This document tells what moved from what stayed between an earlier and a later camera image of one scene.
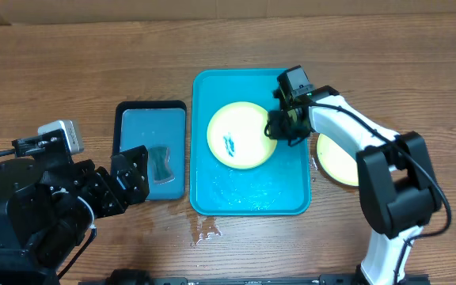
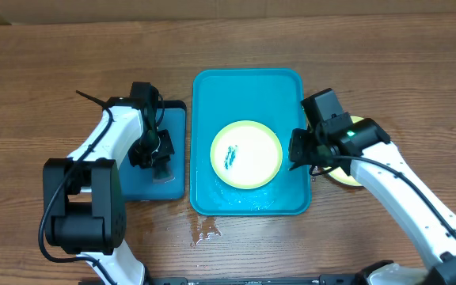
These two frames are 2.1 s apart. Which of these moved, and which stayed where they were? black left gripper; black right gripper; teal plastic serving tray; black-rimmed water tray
Moved: black right gripper; black left gripper
Stayed: teal plastic serving tray; black-rimmed water tray
